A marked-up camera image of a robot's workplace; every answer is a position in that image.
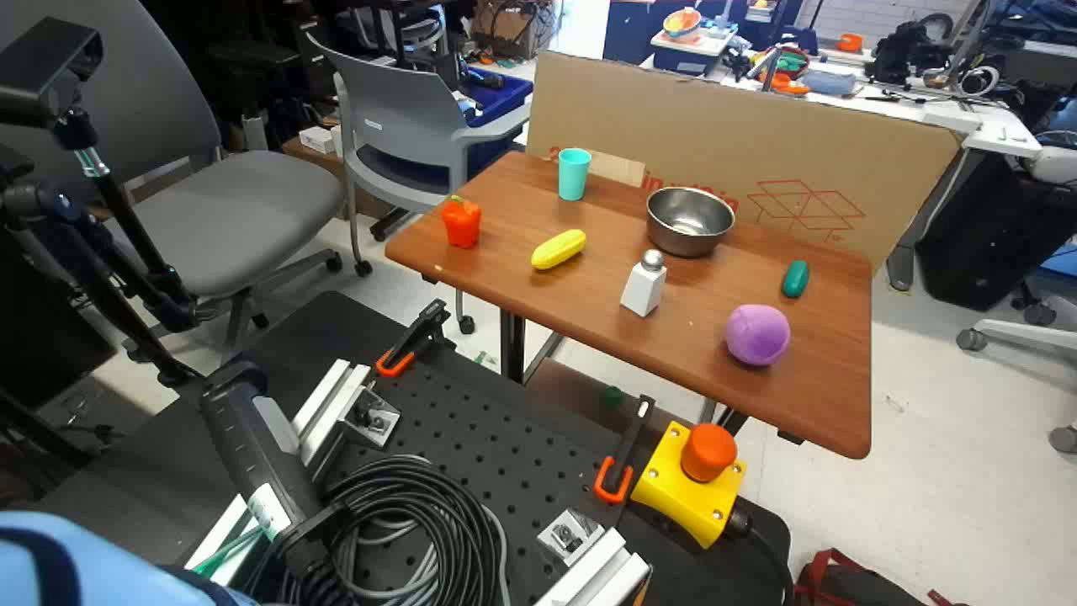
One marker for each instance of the blue plastic bin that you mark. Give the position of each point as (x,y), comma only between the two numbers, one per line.
(498,95)

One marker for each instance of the black stereo camera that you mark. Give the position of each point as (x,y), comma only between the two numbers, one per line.
(53,54)

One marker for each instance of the grey padded office chair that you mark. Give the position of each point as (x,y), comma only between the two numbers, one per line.
(238,205)

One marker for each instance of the metal bowl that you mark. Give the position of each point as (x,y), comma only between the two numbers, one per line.
(692,220)

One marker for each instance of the yellow emergency stop box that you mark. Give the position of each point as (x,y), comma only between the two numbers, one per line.
(688,485)

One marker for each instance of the grey chair base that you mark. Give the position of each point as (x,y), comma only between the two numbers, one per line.
(1016,339)

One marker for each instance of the purple ball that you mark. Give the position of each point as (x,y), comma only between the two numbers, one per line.
(756,334)

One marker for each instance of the black perforated board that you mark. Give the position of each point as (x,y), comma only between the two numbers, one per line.
(506,438)

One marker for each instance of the black camera tripod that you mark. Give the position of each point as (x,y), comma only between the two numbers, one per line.
(121,223)

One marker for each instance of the tray with toy food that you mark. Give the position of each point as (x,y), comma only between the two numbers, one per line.
(688,30)

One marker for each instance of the red black bag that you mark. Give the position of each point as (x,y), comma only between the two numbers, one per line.
(843,580)

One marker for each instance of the black power strip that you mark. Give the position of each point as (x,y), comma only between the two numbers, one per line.
(257,442)

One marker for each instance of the teal toy cucumber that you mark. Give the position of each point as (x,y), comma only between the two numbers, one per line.
(795,277)

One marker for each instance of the aluminium extrusion rail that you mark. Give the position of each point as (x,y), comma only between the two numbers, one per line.
(330,405)
(593,567)

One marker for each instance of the orange toy pepper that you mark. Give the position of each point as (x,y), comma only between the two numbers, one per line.
(459,223)

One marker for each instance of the blue plastic cup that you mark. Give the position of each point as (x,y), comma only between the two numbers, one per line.
(572,173)

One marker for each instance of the white salt shaker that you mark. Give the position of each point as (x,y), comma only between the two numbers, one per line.
(643,287)

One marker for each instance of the grey plastic chair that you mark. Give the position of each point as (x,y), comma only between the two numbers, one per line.
(409,122)

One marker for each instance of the light blue cloth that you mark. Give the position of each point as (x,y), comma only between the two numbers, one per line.
(68,559)

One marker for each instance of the yellow toy corn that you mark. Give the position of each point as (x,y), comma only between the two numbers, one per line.
(557,250)

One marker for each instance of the orange black clamp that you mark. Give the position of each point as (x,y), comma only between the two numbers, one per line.
(621,458)
(413,342)

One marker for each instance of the wooden table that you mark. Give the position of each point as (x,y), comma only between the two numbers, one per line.
(561,308)

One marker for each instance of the black suitcase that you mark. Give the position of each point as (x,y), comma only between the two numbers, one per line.
(987,231)

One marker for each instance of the cardboard panel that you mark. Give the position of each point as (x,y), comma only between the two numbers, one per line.
(717,139)

